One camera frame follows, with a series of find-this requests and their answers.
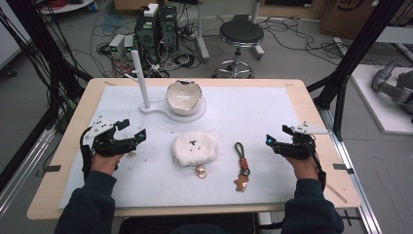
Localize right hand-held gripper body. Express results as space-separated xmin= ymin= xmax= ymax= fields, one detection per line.
xmin=275 ymin=121 xmax=331 ymax=161

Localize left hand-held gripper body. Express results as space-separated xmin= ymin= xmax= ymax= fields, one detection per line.
xmin=80 ymin=116 xmax=139 ymax=158

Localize person's left hand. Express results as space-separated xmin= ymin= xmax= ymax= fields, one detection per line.
xmin=90 ymin=151 xmax=127 ymax=176

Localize person's right hand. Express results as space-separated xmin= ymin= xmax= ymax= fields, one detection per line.
xmin=284 ymin=155 xmax=321 ymax=181

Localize white table mat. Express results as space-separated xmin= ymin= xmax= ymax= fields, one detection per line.
xmin=57 ymin=85 xmax=300 ymax=210

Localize white stand with pole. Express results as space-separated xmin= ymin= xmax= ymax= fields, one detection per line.
xmin=124 ymin=50 xmax=207 ymax=124

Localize white eggshell-shaped bowl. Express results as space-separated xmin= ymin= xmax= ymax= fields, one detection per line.
xmin=166 ymin=79 xmax=204 ymax=117

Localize white power supply box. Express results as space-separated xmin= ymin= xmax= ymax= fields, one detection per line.
xmin=124 ymin=34 xmax=136 ymax=55
xmin=108 ymin=33 xmax=127 ymax=59

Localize white floor board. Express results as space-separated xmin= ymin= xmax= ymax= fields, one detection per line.
xmin=350 ymin=63 xmax=413 ymax=136

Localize large black computer tower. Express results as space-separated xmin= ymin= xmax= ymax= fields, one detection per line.
xmin=133 ymin=13 xmax=161 ymax=63

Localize white power strip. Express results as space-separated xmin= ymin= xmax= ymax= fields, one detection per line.
xmin=333 ymin=36 xmax=351 ymax=57

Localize slim black computer tower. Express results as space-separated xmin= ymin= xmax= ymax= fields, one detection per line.
xmin=158 ymin=5 xmax=179 ymax=54

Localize black round stool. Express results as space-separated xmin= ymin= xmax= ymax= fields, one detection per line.
xmin=211 ymin=20 xmax=266 ymax=80

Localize white metal stand leg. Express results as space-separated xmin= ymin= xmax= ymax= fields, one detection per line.
xmin=194 ymin=0 xmax=211 ymax=63
xmin=249 ymin=0 xmax=266 ymax=61

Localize white box on computer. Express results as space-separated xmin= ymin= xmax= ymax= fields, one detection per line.
xmin=142 ymin=2 xmax=161 ymax=19

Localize round white table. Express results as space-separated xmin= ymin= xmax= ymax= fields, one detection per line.
xmin=38 ymin=0 xmax=95 ymax=16

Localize cardboard box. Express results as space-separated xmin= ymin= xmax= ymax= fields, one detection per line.
xmin=319 ymin=0 xmax=413 ymax=41

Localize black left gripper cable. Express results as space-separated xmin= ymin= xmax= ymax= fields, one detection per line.
xmin=79 ymin=126 xmax=94 ymax=183

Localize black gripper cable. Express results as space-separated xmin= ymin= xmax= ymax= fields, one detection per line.
xmin=310 ymin=136 xmax=327 ymax=193
xmin=79 ymin=126 xmax=94 ymax=183

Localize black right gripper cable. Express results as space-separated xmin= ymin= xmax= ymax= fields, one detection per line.
xmin=310 ymin=136 xmax=327 ymax=193

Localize brown bear keychain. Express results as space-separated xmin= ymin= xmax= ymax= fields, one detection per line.
xmin=233 ymin=141 xmax=251 ymax=193

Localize white fluffy keychain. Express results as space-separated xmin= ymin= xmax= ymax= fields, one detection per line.
xmin=170 ymin=131 xmax=218 ymax=179

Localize aluminium rail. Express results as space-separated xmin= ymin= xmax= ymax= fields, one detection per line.
xmin=0 ymin=126 xmax=56 ymax=219
xmin=319 ymin=106 xmax=385 ymax=234

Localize black floor cables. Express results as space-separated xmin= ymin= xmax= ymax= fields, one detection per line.
xmin=258 ymin=15 xmax=385 ymax=67

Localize black metal frame post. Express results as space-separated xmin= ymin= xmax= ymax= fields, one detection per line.
xmin=306 ymin=0 xmax=399 ymax=141
xmin=0 ymin=0 xmax=94 ymax=193

